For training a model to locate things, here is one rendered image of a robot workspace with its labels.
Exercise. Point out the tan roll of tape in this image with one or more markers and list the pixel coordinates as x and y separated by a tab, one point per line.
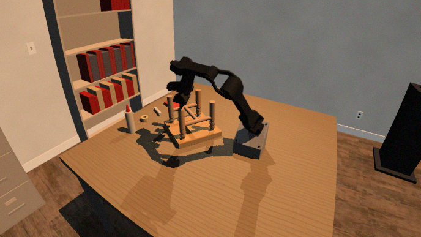
143	119

